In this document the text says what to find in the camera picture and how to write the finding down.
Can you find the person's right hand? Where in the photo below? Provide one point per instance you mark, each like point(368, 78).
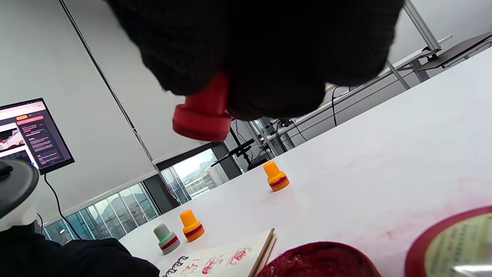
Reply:
point(269, 46)

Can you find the person's left hand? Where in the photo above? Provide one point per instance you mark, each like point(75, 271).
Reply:
point(77, 261)

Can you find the green reward stamp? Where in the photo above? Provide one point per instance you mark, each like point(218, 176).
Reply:
point(166, 239)

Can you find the red reward stamp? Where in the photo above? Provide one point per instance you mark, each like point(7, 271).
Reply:
point(201, 119)

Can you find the orange reward stamp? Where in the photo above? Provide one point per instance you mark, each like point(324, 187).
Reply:
point(192, 227)
point(276, 177)

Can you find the spiral lined notebook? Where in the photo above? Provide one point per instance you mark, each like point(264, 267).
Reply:
point(223, 261)

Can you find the red ink pad tin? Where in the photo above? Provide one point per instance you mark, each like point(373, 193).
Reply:
point(319, 261)

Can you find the red ink pad lid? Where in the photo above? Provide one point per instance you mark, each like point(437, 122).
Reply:
point(453, 246)

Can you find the lit computer monitor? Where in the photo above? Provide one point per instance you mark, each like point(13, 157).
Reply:
point(34, 134)

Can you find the large glass window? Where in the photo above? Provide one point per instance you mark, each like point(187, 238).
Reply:
point(200, 173)

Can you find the brown side table top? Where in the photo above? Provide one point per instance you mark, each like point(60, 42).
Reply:
point(457, 50)

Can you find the aluminium frame post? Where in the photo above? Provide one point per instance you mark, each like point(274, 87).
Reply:
point(423, 27)

